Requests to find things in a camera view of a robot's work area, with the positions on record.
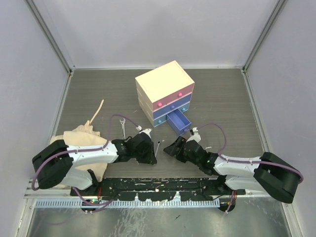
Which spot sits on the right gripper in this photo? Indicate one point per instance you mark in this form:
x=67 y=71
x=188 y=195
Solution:
x=171 y=149

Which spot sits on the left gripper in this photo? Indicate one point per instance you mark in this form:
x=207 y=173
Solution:
x=150 y=158

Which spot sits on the silver ratchet combination wrench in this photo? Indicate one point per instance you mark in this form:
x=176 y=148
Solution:
x=157 y=148

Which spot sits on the small purple drawer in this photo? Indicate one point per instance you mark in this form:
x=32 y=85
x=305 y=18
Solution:
x=178 y=122

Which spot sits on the light blue drawer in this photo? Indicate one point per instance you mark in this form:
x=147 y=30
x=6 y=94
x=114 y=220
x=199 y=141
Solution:
x=184 y=108
x=159 y=121

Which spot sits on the silver end wrench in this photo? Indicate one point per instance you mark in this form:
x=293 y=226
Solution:
x=122 y=121

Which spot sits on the wide purple drawer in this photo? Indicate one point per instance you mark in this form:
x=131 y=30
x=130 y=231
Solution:
x=170 y=107

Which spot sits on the large pink drawer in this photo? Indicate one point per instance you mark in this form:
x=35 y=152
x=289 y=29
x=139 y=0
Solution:
x=181 y=92

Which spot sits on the cream drawer cabinet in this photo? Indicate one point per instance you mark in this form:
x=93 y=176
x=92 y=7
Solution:
x=158 y=84

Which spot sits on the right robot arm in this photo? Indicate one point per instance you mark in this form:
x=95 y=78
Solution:
x=267 y=173

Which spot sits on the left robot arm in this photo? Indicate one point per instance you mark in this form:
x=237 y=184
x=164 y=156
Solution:
x=58 y=163

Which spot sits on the small pink drawer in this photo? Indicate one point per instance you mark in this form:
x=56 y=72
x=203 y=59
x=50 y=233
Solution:
x=159 y=104

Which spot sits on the beige cloth bag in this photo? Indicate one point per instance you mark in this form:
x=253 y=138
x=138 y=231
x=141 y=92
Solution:
x=83 y=135

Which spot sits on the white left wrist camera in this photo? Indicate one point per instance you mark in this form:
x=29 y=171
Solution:
x=145 y=132

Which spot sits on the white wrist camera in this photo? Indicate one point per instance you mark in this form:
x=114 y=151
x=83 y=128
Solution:
x=145 y=132
x=194 y=135

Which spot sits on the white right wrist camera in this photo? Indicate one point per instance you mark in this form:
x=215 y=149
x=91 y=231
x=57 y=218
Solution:
x=194 y=135

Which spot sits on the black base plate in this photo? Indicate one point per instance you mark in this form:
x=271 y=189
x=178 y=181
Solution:
x=159 y=189

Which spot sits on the slotted cable duct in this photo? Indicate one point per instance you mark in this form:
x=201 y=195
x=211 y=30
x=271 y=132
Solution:
x=77 y=203

